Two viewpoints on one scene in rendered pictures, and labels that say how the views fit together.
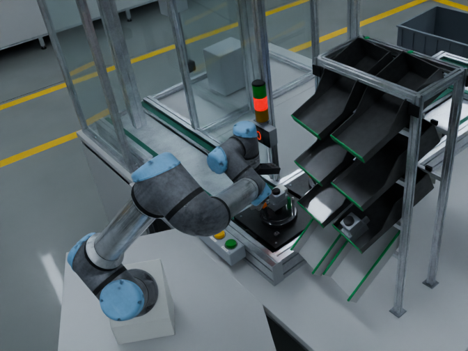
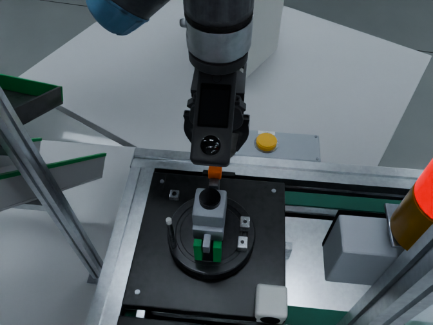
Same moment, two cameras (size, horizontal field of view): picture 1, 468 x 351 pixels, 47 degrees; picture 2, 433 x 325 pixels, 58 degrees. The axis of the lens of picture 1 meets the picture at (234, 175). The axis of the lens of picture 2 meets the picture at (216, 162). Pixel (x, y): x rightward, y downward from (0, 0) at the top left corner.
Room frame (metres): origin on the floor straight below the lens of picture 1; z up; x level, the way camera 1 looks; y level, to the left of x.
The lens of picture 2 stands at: (1.69, -0.36, 1.55)
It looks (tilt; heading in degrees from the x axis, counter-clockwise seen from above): 53 degrees down; 128
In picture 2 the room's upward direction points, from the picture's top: straight up
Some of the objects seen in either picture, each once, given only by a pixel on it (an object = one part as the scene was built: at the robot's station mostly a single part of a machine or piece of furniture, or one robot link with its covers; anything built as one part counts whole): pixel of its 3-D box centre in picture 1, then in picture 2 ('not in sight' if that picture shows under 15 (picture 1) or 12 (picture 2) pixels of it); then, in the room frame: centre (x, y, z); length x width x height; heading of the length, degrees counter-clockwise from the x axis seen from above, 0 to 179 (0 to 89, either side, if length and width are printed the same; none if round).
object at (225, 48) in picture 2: (248, 159); (216, 31); (1.45, -0.06, 1.29); 0.08 x 0.08 x 0.05
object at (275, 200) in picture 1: (278, 196); (209, 215); (1.51, -0.15, 1.06); 0.08 x 0.04 x 0.07; 122
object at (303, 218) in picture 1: (278, 217); (211, 239); (1.51, -0.14, 0.96); 0.24 x 0.24 x 0.02; 33
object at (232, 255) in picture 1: (220, 240); (264, 153); (1.46, 0.09, 0.93); 0.21 x 0.07 x 0.06; 33
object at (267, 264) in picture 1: (205, 212); (361, 191); (1.66, 0.14, 0.91); 0.89 x 0.06 x 0.11; 33
